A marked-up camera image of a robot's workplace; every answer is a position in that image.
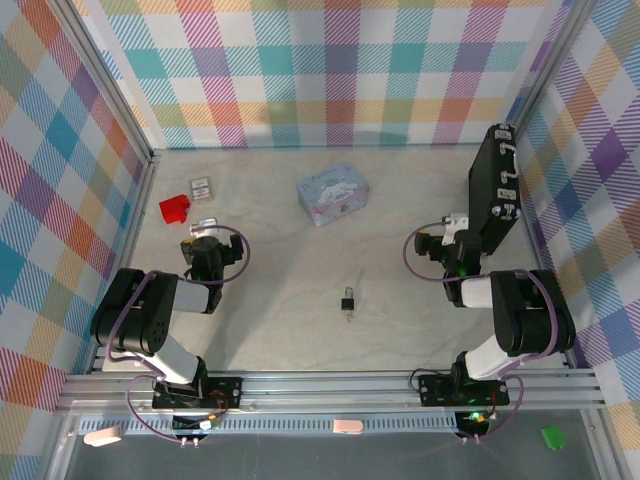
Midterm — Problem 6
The small controller board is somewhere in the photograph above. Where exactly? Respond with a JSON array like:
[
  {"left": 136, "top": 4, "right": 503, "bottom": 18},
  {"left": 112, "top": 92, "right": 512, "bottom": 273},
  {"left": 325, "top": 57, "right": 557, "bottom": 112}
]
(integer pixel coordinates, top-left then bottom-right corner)
[
  {"left": 171, "top": 413, "right": 222, "bottom": 434},
  {"left": 456, "top": 409, "right": 492, "bottom": 432}
]

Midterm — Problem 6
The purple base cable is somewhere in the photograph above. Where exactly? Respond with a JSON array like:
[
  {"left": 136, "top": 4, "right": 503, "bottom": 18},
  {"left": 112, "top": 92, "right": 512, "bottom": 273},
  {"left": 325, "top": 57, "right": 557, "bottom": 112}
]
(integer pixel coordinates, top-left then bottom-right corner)
[
  {"left": 461, "top": 373, "right": 526, "bottom": 445},
  {"left": 125, "top": 373, "right": 201, "bottom": 447}
]

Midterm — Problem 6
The green plastic piece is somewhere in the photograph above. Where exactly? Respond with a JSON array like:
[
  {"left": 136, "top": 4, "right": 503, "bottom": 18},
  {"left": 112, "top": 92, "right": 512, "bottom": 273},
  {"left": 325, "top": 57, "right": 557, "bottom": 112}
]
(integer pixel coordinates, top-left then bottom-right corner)
[{"left": 539, "top": 424, "right": 568, "bottom": 452}]

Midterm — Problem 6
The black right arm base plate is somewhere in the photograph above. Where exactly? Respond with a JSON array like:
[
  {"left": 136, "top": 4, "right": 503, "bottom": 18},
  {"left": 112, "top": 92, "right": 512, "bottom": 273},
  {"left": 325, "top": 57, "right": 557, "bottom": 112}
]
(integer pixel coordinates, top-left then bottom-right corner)
[{"left": 417, "top": 372, "right": 512, "bottom": 408}]

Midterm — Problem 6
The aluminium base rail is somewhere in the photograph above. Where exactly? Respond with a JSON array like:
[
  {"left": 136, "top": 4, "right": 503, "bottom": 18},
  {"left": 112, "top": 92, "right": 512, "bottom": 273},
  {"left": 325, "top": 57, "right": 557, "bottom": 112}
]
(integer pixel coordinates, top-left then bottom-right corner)
[{"left": 59, "top": 368, "right": 609, "bottom": 417}]

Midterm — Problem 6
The black briefcase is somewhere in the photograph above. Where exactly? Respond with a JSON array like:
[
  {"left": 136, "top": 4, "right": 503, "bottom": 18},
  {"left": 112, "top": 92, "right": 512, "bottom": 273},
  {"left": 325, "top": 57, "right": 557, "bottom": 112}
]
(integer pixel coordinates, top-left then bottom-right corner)
[{"left": 467, "top": 122, "right": 524, "bottom": 258}]

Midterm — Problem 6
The light blue cartoon tin box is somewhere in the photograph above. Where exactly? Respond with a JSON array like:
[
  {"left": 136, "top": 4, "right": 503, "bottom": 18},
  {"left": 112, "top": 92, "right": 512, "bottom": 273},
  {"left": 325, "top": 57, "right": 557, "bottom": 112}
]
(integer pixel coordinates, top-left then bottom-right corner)
[{"left": 295, "top": 160, "right": 372, "bottom": 229}]

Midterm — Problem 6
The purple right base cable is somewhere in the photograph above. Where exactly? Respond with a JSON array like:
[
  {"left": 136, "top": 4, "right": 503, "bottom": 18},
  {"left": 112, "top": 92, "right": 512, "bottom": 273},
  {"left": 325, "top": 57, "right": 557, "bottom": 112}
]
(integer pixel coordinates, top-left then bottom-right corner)
[{"left": 461, "top": 373, "right": 526, "bottom": 445}]

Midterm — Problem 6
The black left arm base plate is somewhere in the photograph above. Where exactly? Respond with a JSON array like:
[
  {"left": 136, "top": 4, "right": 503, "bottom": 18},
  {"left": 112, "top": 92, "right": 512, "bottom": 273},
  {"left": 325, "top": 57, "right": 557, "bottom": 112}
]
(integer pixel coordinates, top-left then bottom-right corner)
[{"left": 151, "top": 375, "right": 244, "bottom": 412}]

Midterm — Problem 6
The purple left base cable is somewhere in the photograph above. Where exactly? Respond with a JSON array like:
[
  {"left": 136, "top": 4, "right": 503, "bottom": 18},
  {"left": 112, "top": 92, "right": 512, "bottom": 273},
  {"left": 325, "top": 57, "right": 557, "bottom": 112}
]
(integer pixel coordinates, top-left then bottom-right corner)
[{"left": 125, "top": 373, "right": 201, "bottom": 447}]

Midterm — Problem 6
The slotted grey cable duct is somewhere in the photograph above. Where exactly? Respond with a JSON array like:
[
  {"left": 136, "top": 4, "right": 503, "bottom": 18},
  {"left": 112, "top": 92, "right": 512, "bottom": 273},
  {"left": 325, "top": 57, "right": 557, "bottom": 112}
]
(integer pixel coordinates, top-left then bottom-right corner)
[{"left": 77, "top": 415, "right": 464, "bottom": 438}]

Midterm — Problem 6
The red plastic block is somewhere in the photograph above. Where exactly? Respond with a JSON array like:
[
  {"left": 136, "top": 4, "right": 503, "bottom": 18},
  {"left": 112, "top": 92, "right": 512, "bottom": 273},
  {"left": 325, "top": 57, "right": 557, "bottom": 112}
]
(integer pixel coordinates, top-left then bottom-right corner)
[{"left": 158, "top": 193, "right": 194, "bottom": 227}]

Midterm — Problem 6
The small card box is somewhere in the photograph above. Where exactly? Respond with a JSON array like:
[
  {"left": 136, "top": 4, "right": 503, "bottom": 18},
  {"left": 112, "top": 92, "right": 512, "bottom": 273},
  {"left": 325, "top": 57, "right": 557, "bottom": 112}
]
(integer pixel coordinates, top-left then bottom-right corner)
[{"left": 189, "top": 176, "right": 218, "bottom": 203}]

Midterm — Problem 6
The aluminium frame bar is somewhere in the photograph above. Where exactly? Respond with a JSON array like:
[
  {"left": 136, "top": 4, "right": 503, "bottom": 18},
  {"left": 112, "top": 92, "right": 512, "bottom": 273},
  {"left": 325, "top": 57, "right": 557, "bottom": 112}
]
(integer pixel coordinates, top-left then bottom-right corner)
[
  {"left": 513, "top": 131, "right": 622, "bottom": 480},
  {"left": 47, "top": 0, "right": 163, "bottom": 169},
  {"left": 44, "top": 152, "right": 163, "bottom": 480},
  {"left": 508, "top": 0, "right": 592, "bottom": 139}
]

